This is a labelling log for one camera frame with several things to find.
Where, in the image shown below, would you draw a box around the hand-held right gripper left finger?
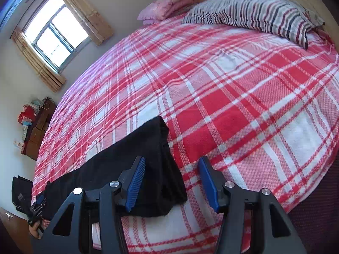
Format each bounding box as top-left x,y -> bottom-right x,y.
30,156 -> 146,254

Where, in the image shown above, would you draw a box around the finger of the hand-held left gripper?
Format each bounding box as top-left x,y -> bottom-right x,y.
33,194 -> 47,207

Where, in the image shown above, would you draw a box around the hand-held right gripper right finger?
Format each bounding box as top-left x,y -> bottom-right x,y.
198,156 -> 308,254

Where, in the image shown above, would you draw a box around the black pants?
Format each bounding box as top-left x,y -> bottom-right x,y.
40,115 -> 189,221

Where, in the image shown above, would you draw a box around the person's left hand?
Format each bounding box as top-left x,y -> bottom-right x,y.
29,218 -> 46,240

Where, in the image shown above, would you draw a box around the black case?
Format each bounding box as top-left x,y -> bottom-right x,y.
12,176 -> 34,213

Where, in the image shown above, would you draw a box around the brown wooden door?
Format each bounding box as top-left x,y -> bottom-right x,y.
0,207 -> 31,254

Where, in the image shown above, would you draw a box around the brown wooden desk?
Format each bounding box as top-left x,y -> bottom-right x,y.
21,97 -> 58,162

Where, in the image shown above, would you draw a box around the red gift bag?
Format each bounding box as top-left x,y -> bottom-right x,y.
18,105 -> 37,125

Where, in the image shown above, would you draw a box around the red plaid bedsheet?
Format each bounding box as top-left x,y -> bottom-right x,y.
32,13 -> 339,254

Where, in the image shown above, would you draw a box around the dark maroon cloth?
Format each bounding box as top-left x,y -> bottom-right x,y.
288,153 -> 339,254

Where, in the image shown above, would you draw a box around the beige floral curtain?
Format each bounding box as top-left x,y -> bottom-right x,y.
51,0 -> 114,46
11,29 -> 67,93

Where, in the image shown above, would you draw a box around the sliding window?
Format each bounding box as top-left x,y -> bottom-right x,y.
23,0 -> 90,74

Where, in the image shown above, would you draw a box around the pink folded quilt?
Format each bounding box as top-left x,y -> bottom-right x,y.
137,0 -> 205,26

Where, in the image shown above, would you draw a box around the striped pillow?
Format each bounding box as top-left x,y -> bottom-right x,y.
181,0 -> 325,50

